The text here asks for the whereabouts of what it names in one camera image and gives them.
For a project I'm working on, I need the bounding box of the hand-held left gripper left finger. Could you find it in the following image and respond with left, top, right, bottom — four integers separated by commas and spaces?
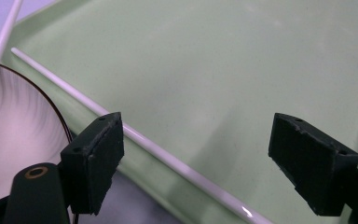
60, 111, 125, 217

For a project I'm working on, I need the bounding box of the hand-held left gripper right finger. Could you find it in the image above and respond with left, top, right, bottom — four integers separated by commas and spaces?
268, 112, 358, 217

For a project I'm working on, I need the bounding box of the pale green tray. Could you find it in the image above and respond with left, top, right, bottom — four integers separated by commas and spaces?
0, 0, 358, 224

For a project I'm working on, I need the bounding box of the white ribbed plate dark rim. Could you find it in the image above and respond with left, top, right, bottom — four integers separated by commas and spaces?
0, 57, 74, 208

